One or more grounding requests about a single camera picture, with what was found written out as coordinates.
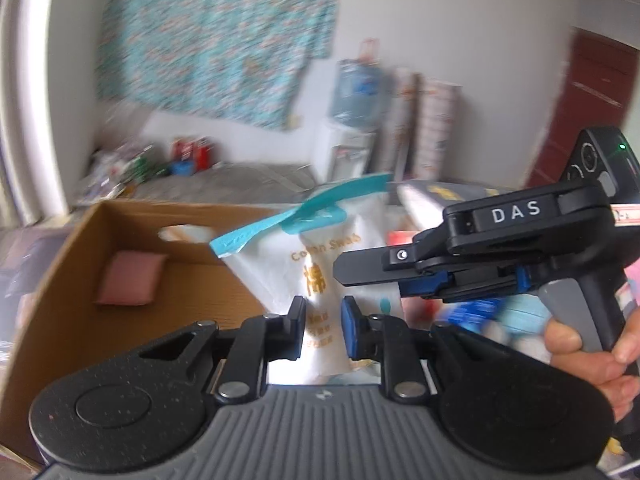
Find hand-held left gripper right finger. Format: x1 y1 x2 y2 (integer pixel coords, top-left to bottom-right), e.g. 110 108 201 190
340 296 501 403

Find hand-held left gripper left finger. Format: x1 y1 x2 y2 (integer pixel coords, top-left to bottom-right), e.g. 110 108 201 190
137 296 307 405

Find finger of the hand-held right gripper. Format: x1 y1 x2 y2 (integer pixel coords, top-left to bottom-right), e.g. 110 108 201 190
397 267 533 305
332 227 501 288

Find white cotton swab bag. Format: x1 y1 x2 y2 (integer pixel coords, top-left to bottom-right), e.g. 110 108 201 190
209 172 406 378

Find brown cardboard box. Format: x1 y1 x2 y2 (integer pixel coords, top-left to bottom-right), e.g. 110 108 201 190
0 200 301 466

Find light blue soft packet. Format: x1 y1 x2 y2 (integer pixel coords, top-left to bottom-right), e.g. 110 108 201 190
492 294 551 337

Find person's right hand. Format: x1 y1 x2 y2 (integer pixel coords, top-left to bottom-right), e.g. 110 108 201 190
544 320 640 423

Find grey quilt with yellow print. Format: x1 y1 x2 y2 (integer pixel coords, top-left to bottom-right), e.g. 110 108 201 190
397 180 501 221

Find white water dispenser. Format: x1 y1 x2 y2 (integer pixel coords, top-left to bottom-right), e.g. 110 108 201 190
312 120 378 181

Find red-brown door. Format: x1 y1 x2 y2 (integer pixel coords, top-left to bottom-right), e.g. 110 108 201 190
527 27 640 191

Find floral wallpaper roll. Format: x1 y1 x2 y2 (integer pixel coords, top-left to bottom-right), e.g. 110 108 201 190
392 67 421 178

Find patterned table cover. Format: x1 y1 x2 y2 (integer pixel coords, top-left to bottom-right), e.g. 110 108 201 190
135 162 321 206

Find blue water bottle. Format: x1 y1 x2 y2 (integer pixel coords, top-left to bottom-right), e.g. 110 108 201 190
330 57 393 131

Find red packets on floor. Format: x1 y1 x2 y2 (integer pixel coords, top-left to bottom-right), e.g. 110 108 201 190
172 137 196 171

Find green bottles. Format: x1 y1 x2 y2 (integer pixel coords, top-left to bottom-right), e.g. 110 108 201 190
127 155 151 183

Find clear plastic bag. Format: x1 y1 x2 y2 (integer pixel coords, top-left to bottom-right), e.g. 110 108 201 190
75 145 151 203

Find white curtain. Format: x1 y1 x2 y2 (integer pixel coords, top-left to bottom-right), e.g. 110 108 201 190
0 0 68 221

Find teal floral wall cloth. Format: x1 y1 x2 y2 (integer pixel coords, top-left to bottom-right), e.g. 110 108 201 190
95 0 346 131

